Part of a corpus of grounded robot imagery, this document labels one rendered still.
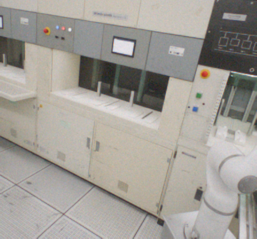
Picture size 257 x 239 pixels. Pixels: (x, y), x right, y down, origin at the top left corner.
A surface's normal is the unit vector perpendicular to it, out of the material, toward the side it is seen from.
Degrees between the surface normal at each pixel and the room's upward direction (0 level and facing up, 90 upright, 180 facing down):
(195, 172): 90
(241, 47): 90
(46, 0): 90
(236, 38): 90
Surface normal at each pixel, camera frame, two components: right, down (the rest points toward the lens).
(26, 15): -0.46, 0.23
